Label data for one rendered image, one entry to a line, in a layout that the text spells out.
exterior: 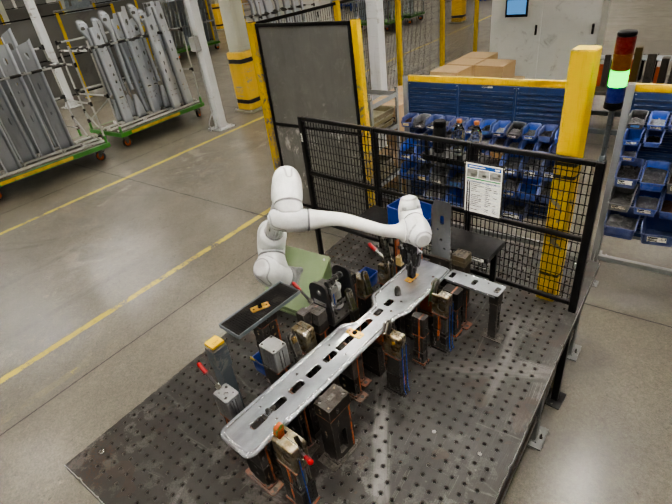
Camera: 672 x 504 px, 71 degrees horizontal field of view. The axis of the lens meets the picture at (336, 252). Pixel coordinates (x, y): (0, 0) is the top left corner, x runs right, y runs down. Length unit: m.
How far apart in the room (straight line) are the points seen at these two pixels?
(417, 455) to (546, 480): 1.03
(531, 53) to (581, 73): 6.36
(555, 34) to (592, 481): 6.82
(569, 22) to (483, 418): 7.03
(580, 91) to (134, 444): 2.49
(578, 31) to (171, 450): 7.73
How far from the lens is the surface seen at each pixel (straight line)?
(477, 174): 2.62
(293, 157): 5.03
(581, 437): 3.17
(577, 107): 2.38
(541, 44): 8.63
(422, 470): 2.07
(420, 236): 2.01
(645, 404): 3.45
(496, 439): 2.18
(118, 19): 9.80
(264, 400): 1.96
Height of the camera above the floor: 2.45
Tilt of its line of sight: 32 degrees down
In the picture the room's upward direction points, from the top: 8 degrees counter-clockwise
